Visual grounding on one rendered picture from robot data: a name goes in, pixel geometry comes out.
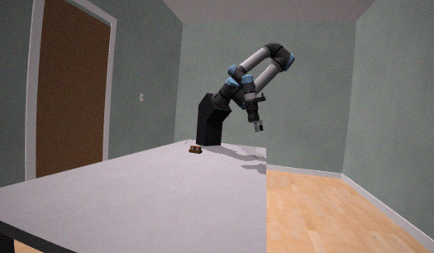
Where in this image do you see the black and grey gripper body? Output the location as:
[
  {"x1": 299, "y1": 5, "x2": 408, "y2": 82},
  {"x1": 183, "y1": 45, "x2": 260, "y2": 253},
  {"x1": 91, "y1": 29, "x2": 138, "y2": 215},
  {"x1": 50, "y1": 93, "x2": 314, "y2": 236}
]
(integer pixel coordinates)
[{"x1": 244, "y1": 93, "x2": 265, "y2": 122}]

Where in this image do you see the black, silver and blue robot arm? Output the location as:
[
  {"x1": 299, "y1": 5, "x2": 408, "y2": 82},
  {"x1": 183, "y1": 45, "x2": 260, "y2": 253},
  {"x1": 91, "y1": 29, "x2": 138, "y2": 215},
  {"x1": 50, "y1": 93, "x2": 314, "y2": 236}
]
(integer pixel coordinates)
[{"x1": 212, "y1": 43, "x2": 295, "y2": 110}]

